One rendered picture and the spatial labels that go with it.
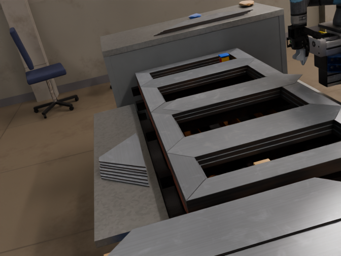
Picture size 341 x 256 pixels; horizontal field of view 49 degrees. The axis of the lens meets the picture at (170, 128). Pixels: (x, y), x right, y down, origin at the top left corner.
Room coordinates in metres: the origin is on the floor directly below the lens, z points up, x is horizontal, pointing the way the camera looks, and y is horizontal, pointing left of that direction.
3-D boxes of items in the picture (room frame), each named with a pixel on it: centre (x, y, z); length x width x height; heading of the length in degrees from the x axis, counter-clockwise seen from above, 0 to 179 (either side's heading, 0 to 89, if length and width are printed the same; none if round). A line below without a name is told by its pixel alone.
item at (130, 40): (2.87, -0.27, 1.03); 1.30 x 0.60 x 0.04; 96
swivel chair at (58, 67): (4.70, 1.42, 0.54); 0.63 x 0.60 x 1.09; 87
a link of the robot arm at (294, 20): (1.80, -0.72, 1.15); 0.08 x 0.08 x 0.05
